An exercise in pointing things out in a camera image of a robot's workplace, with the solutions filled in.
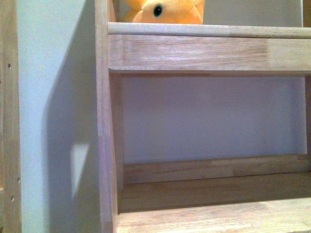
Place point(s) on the wooden side panel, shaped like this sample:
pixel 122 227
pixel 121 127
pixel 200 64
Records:
pixel 10 179

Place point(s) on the wooden shelf unit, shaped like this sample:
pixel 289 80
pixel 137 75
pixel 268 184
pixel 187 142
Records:
pixel 194 101

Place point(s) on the orange plush dinosaur toy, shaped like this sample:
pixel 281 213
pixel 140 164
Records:
pixel 165 11

